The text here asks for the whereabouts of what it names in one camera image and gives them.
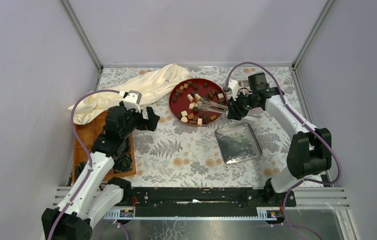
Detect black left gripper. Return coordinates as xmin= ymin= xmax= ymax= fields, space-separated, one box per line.
xmin=120 ymin=101 xmax=161 ymax=140

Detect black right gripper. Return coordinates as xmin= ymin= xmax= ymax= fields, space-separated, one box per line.
xmin=225 ymin=90 xmax=259 ymax=122

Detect silver metal tongs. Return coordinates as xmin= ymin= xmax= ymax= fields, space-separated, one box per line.
xmin=196 ymin=97 xmax=229 ymax=114

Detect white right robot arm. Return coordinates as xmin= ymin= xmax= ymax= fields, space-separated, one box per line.
xmin=225 ymin=72 xmax=332 ymax=206

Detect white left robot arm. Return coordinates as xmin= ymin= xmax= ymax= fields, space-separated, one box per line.
xmin=41 ymin=103 xmax=160 ymax=240

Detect pink tin with white dividers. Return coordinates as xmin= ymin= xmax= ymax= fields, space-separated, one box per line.
xmin=227 ymin=80 xmax=262 ymax=121

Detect silver tin lid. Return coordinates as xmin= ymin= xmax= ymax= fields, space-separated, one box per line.
xmin=214 ymin=123 xmax=263 ymax=165

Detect cream cloth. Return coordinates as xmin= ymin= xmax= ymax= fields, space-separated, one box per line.
xmin=71 ymin=63 xmax=190 ymax=125

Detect red round tray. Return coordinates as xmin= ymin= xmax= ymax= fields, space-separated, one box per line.
xmin=168 ymin=78 xmax=227 ymax=127

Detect floral table mat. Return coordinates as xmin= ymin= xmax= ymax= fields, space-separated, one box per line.
xmin=98 ymin=66 xmax=301 ymax=188

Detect black paper cup liners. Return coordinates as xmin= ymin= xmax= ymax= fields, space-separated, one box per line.
xmin=72 ymin=142 xmax=133 ymax=179

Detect wooden compartment tray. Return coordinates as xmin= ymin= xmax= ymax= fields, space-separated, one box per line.
xmin=72 ymin=110 xmax=137 ymax=185

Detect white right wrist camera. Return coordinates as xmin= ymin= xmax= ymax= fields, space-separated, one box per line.
xmin=223 ymin=79 xmax=241 ymax=100

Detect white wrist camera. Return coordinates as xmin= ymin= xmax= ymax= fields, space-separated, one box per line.
xmin=223 ymin=79 xmax=241 ymax=100
xmin=119 ymin=90 xmax=143 ymax=113

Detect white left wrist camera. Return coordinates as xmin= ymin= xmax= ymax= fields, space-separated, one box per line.
xmin=119 ymin=90 xmax=143 ymax=113

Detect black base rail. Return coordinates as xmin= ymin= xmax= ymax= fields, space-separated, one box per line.
xmin=117 ymin=187 xmax=297 ymax=218

